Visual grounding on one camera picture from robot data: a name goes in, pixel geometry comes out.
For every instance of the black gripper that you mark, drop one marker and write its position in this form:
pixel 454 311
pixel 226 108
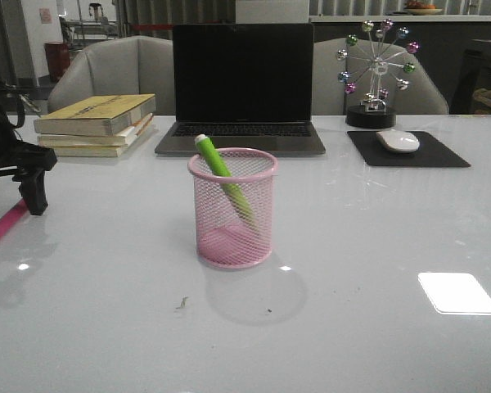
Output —
pixel 27 163

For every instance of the pink highlighter pen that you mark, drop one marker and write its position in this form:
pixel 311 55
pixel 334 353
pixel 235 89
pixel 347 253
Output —
pixel 10 219

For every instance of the green highlighter pen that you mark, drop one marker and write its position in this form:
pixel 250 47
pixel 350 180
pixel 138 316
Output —
pixel 218 168

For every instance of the pink mesh pen holder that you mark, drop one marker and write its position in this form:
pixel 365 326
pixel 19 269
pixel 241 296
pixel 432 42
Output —
pixel 234 214

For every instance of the middle white book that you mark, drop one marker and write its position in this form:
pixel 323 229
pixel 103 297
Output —
pixel 69 139

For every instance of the bottom pale yellow book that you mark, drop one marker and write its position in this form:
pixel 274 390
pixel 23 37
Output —
pixel 111 149

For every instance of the top yellow book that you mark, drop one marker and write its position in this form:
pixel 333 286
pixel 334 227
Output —
pixel 104 115

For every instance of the red bin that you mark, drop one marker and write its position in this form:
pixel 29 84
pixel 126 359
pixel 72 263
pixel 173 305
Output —
pixel 58 59

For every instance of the left grey armchair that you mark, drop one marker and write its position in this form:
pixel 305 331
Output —
pixel 132 65

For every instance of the grey armchair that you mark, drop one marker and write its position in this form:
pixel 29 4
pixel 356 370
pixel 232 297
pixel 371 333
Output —
pixel 132 65
pixel 340 84

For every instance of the grey laptop with black screen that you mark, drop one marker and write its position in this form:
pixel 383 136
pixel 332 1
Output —
pixel 243 85

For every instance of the right grey armchair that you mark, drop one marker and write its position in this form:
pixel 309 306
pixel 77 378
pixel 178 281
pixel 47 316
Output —
pixel 340 84

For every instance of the ferris wheel desk ornament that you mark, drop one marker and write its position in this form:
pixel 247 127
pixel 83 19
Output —
pixel 375 62

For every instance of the white computer mouse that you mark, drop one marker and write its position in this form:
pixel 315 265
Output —
pixel 398 141

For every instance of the black mouse pad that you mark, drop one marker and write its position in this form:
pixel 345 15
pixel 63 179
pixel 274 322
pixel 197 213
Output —
pixel 431 153

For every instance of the fruit bowl on counter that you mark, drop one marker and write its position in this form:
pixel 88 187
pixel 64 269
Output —
pixel 420 8

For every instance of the dark side table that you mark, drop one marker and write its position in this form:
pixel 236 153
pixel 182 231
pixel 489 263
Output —
pixel 475 74

